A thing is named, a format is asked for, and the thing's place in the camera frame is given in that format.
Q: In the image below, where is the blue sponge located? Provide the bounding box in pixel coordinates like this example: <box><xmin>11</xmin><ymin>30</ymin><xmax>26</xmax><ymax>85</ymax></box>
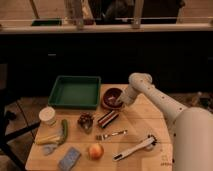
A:
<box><xmin>58</xmin><ymin>147</ymin><xmax>81</xmax><ymax>171</ymax></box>

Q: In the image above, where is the green cucumber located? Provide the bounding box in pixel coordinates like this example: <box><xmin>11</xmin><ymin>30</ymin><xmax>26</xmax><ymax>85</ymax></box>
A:
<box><xmin>59</xmin><ymin>119</ymin><xmax>68</xmax><ymax>145</ymax></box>

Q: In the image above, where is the clear plastic wrapper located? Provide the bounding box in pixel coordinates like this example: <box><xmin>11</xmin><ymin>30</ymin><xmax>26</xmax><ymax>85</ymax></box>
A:
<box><xmin>42</xmin><ymin>144</ymin><xmax>58</xmax><ymax>156</ymax></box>

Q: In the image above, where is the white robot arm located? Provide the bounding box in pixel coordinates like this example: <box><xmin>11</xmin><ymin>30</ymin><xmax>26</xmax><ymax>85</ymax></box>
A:
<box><xmin>118</xmin><ymin>73</ymin><xmax>213</xmax><ymax>171</ymax></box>

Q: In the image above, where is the striped rectangular box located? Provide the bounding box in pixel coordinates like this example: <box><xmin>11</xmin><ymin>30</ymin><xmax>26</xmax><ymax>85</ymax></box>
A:
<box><xmin>97</xmin><ymin>110</ymin><xmax>119</xmax><ymax>129</ymax></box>

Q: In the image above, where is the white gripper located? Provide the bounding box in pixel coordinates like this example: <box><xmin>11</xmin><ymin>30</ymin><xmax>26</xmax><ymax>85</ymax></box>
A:
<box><xmin>117</xmin><ymin>86</ymin><xmax>139</xmax><ymax>105</ymax></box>

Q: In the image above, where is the metal fork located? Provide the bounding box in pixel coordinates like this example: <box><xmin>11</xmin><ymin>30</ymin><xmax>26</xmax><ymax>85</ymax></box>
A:
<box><xmin>95</xmin><ymin>130</ymin><xmax>128</xmax><ymax>141</ymax></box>

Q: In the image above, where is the white round container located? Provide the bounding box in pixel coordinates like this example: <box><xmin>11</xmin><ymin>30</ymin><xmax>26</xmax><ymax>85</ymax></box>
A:
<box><xmin>39</xmin><ymin>107</ymin><xmax>56</xmax><ymax>125</ymax></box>

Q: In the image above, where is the green bin on counter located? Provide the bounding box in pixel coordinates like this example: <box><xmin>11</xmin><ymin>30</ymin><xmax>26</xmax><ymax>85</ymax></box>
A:
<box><xmin>31</xmin><ymin>18</ymin><xmax>62</xmax><ymax>26</ymax></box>

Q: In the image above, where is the dark red bowl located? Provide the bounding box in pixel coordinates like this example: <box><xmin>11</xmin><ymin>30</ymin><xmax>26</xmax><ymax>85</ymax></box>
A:
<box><xmin>103</xmin><ymin>88</ymin><xmax>122</xmax><ymax>108</ymax></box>

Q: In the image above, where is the green plastic tray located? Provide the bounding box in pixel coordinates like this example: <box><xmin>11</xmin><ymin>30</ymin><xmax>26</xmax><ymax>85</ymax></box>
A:
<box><xmin>48</xmin><ymin>76</ymin><xmax>101</xmax><ymax>110</ymax></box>

